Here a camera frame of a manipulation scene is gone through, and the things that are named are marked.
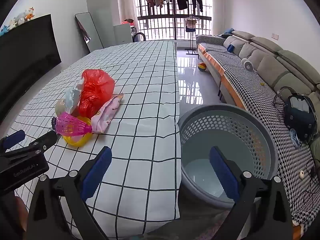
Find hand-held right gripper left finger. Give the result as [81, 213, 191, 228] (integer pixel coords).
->
[25, 146, 113, 240]

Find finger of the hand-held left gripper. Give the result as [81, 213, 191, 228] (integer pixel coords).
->
[0, 130, 60, 159]
[0, 129, 26, 153]

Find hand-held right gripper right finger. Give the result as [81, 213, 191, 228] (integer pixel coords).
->
[209, 146, 294, 240]

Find grey perforated plastic basket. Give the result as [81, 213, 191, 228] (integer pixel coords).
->
[177, 104, 279, 209]

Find yellow plastic ring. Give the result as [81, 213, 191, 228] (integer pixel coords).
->
[62, 116, 93, 147]

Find beige plush toy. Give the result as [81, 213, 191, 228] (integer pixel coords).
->
[55, 99, 69, 117]

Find light blue white packet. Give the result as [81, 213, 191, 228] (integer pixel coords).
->
[64, 79, 85, 114]

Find pink snack packet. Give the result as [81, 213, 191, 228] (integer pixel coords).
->
[90, 93, 124, 133]

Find red plastic bag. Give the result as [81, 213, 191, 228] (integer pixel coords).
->
[78, 69, 115, 119]

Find grey pink rug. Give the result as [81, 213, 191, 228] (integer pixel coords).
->
[145, 205, 233, 240]

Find blue face mask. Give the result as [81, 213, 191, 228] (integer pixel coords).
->
[289, 129, 303, 148]

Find black flat television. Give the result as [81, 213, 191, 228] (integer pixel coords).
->
[0, 14, 62, 125]

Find houndstooth sofa cover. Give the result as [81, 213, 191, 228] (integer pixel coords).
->
[196, 34, 320, 233]

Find dark blue backpack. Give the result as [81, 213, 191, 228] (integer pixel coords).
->
[284, 94, 318, 140]

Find black framed standing mirror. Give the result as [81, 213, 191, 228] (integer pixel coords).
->
[75, 12, 104, 54]

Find grey sofa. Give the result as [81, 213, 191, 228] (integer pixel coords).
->
[196, 30, 320, 240]

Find orange white plush toy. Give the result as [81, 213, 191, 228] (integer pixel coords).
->
[24, 6, 35, 22]

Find white cabinet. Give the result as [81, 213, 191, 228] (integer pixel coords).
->
[113, 24, 133, 45]

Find black round hoop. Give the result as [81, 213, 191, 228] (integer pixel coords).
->
[132, 31, 147, 42]

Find black clothes stand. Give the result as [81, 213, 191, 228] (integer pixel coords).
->
[184, 15, 202, 55]

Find teal blue cloth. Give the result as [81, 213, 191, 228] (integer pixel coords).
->
[221, 27, 234, 39]

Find pink garment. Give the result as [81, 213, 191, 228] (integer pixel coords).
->
[186, 19, 198, 33]

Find white sheer curtain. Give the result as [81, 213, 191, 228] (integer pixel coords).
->
[211, 0, 225, 34]
[116, 0, 135, 25]

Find black window grille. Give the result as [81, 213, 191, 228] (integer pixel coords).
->
[134, 0, 213, 40]

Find black cable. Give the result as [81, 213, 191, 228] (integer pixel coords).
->
[309, 159, 320, 178]

